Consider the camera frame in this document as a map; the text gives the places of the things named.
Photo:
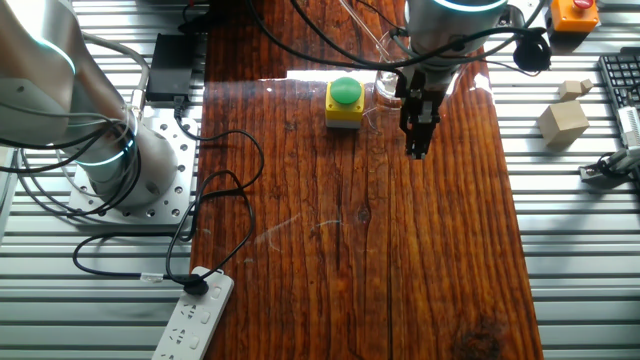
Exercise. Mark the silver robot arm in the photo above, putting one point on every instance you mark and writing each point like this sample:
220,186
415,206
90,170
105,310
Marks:
50,75

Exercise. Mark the clear glass beaker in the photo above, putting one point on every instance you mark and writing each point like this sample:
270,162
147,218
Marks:
385,87

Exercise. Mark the grey metal clamp bracket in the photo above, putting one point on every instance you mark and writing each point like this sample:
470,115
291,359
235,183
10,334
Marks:
600,175

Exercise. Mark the silver depth camera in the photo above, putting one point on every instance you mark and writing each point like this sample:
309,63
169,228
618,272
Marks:
630,125

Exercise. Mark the perforated aluminium base plate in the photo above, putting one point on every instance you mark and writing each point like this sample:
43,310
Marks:
172,135

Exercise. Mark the black power adapter brick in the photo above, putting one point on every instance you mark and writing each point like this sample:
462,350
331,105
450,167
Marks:
170,67

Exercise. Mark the white power strip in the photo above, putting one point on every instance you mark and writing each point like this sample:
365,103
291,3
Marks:
192,320

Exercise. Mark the small wooden cube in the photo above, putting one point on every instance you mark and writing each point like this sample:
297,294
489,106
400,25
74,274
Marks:
569,91

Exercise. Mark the black keyboard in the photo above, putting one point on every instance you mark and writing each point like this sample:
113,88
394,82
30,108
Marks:
620,75

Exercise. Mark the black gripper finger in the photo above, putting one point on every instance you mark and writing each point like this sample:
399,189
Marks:
411,142
426,140

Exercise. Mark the orange box red stop button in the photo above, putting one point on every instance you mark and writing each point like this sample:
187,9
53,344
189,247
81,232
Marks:
574,17

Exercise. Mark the silver metal bracket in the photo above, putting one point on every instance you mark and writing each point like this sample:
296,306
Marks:
520,12

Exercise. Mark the yellow box green push button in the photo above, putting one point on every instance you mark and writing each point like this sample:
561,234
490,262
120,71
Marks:
345,102

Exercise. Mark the large wooden cube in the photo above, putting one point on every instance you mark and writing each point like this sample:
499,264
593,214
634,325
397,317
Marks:
562,124

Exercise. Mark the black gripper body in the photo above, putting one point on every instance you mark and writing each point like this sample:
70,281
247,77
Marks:
422,90

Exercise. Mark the tiny wooden cube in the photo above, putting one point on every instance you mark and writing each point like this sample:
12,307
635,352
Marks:
586,86

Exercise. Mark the clear glass stirring rod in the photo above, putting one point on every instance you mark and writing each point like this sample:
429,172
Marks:
365,27

